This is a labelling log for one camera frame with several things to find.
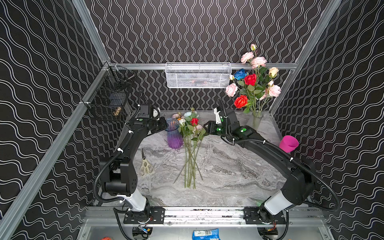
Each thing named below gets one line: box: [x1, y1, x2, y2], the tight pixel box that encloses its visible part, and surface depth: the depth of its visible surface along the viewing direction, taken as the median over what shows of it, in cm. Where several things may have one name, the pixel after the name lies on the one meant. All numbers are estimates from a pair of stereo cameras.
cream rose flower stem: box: [268, 66, 279, 80], surface depth 83 cm
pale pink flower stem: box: [259, 80, 282, 112], surface depth 82 cm
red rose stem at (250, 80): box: [244, 73, 257, 112], surface depth 76 cm
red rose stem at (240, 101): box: [234, 94, 248, 109], surface depth 83 cm
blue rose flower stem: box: [233, 68, 247, 81], surface depth 80 cm
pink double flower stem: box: [225, 83, 238, 97], surface depth 84 cm
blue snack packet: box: [192, 228, 221, 240], surface depth 70 cm
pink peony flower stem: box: [240, 43, 268, 76], surface depth 81 cm
